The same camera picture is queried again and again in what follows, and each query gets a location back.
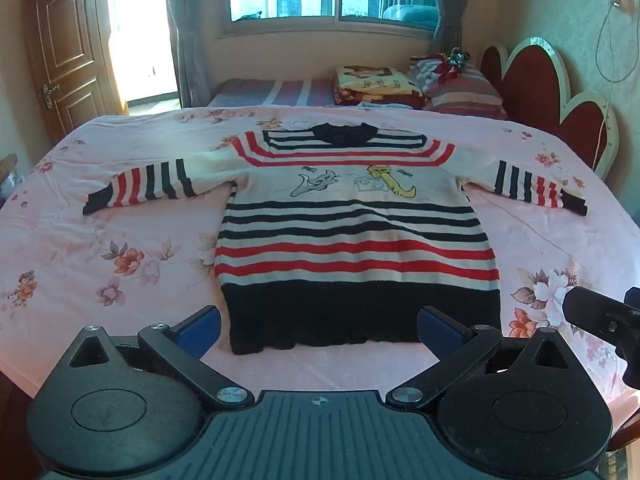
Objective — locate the folded yellow red printed blanket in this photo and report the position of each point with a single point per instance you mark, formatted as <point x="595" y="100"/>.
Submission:
<point x="372" y="87"/>

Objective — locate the striped knit sweater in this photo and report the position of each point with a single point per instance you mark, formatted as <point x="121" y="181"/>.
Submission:
<point x="350" y="240"/>

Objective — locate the striped pillow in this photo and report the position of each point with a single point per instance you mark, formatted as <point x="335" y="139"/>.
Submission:
<point x="465" y="92"/>

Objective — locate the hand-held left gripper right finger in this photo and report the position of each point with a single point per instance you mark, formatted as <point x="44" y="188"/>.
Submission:
<point x="442" y="332"/>

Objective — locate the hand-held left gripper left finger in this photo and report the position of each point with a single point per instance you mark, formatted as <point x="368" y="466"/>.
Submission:
<point x="197" y="332"/>

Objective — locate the grey curtain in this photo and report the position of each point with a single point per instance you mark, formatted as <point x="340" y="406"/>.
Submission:
<point x="457" y="5"/>
<point x="192" y="35"/>

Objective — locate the brown wooden door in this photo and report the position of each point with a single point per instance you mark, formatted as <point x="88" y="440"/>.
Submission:
<point x="65" y="55"/>

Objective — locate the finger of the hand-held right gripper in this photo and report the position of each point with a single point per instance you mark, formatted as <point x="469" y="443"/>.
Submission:
<point x="590" y="307"/>

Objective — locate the shiny ribbon bow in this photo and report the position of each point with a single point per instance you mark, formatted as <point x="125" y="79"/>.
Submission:
<point x="452" y="60"/>

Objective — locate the pink floral bed sheet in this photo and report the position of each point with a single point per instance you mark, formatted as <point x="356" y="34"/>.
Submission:
<point x="115" y="210"/>

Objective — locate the light blue cloth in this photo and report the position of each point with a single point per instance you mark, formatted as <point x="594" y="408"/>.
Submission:
<point x="380" y="105"/>

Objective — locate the red scalloped headboard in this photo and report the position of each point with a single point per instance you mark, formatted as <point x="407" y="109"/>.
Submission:
<point x="535" y="85"/>

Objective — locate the purple striped mattress sheet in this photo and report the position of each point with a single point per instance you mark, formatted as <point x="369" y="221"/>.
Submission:
<point x="280" y="92"/>

